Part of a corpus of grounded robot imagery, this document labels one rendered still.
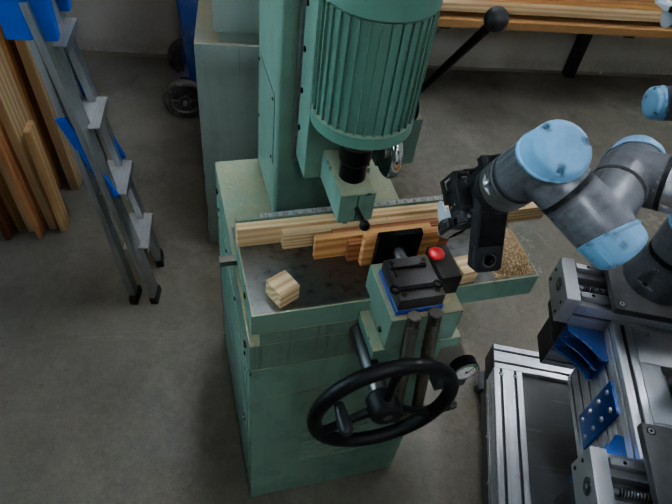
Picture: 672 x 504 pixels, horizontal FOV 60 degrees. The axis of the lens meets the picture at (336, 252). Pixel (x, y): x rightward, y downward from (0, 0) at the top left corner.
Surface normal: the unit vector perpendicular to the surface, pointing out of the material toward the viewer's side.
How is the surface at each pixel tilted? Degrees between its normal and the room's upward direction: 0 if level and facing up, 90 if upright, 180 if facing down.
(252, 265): 0
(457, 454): 0
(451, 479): 0
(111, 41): 90
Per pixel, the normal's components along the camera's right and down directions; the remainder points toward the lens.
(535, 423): 0.11, -0.67
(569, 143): 0.22, -0.22
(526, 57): 0.11, 0.74
